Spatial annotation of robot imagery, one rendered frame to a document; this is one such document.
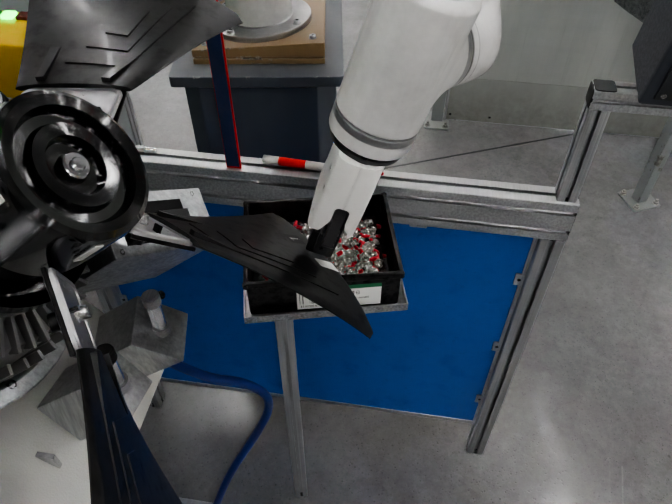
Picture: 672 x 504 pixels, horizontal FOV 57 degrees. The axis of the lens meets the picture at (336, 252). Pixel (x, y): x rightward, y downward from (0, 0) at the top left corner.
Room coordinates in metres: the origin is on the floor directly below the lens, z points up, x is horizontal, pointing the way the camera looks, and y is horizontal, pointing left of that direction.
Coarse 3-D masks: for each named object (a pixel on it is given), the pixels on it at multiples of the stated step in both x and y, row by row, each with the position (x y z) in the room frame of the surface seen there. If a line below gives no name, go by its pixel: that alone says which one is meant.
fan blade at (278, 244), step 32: (192, 224) 0.43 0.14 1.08; (224, 224) 0.48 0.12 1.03; (256, 224) 0.52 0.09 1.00; (288, 224) 0.56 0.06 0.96; (224, 256) 0.37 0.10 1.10; (256, 256) 0.41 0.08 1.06; (288, 256) 0.45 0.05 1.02; (320, 256) 0.50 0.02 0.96; (288, 288) 0.38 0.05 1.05; (320, 288) 0.41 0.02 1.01; (352, 320) 0.38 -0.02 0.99
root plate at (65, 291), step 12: (60, 276) 0.30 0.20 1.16; (60, 288) 0.28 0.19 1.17; (72, 288) 0.32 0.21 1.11; (60, 300) 0.27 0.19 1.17; (72, 300) 0.30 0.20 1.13; (72, 324) 0.26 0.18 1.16; (84, 324) 0.30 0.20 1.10; (72, 336) 0.25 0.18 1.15; (84, 336) 0.28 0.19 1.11; (96, 348) 0.29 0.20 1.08
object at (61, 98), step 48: (48, 96) 0.38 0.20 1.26; (0, 144) 0.32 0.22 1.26; (48, 144) 0.35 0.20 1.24; (96, 144) 0.37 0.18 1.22; (0, 192) 0.30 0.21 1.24; (48, 192) 0.31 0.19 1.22; (96, 192) 0.34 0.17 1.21; (144, 192) 0.36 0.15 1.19; (0, 240) 0.29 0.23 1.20; (48, 240) 0.29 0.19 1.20; (96, 240) 0.30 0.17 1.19; (0, 288) 0.30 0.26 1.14
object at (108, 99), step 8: (32, 88) 0.48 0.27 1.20; (40, 88) 0.48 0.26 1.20; (48, 88) 0.48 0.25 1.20; (56, 88) 0.48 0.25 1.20; (64, 88) 0.48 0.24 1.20; (72, 88) 0.48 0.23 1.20; (80, 88) 0.48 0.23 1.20; (88, 88) 0.48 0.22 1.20; (96, 88) 0.48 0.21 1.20; (104, 88) 0.48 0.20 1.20; (112, 88) 0.48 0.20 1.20; (80, 96) 0.47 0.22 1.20; (88, 96) 0.47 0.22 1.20; (96, 96) 0.47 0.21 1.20; (104, 96) 0.47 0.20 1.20; (112, 96) 0.47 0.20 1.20; (120, 96) 0.47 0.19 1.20; (96, 104) 0.46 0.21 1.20; (104, 104) 0.46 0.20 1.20; (112, 104) 0.45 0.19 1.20; (112, 112) 0.44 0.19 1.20
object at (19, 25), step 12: (0, 24) 0.86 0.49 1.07; (12, 24) 0.86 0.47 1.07; (24, 24) 0.86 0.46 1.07; (0, 36) 0.82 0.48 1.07; (12, 36) 0.82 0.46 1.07; (24, 36) 0.82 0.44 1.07; (0, 48) 0.80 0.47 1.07; (12, 48) 0.80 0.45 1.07; (0, 60) 0.80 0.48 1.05; (12, 60) 0.80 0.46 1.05; (0, 72) 0.80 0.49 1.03; (12, 72) 0.80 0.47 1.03; (0, 84) 0.81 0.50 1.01; (12, 84) 0.80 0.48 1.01; (12, 96) 0.80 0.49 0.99
